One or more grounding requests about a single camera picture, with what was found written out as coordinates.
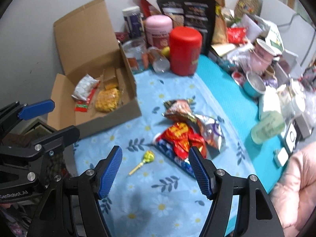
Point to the yellow lemon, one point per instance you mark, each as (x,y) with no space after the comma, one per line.
(166,51)

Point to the purple jar white lid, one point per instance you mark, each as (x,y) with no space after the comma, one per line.
(132,22)

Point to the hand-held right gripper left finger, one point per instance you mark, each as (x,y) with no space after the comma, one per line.
(109,172)

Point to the pink canister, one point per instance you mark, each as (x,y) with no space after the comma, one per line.
(158,29)

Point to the brown cereal packet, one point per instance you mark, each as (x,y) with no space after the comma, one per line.
(179,109)

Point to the dark red jar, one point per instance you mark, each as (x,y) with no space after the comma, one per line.
(121,37)

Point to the blue snack packet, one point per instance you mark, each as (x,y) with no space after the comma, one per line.
(167,149)

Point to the clear plastic jar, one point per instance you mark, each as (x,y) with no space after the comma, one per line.
(134,51)

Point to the red paper packet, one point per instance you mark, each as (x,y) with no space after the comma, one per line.
(235,35)

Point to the clear jar brown contents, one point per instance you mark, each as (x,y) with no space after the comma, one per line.
(159,60)

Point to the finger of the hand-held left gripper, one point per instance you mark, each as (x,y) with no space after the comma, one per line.
(37,109)
(61,137)

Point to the yellow snack packet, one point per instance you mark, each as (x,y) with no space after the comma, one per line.
(107,100)

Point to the red green sachet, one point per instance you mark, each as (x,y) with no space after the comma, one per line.
(82,106)

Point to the red canister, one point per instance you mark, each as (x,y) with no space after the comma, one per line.
(185,51)

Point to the large black bag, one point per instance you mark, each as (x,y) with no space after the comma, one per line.
(192,12)

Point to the yellow green lollipop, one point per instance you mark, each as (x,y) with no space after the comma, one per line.
(148,157)

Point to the teal metal bowl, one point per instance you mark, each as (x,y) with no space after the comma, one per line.
(254,85)

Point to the stacked pink bowls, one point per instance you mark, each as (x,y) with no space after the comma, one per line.
(261,54)

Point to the woven straw basket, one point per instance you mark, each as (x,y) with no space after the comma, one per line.
(246,5)

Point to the white charger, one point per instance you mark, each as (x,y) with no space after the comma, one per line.
(281,157)

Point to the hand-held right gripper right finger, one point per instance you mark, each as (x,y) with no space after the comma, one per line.
(201,172)

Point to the teal table cover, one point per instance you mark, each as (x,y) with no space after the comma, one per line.
(222,91)

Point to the white grey snack packet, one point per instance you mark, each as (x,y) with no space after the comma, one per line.
(84,87)

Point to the person's pink jacket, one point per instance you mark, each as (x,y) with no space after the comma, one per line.
(296,190)

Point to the wooden frame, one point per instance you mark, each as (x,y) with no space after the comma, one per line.
(37,128)

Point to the cardboard box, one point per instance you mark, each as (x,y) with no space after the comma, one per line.
(86,42)

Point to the blue floral tablecloth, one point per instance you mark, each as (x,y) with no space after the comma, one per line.
(160,202)

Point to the pale green bottle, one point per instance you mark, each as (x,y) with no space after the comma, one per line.
(267,128)

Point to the red orange snack packet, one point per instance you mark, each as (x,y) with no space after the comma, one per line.
(177,133)

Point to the silver purple snack packet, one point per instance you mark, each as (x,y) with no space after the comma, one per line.
(209,130)

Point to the white container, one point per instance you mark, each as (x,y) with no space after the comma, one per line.
(269,103)

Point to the brown paper bag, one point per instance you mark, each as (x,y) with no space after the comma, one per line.
(218,17)

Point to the red gold snack packet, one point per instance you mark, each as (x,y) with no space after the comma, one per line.
(196,140)

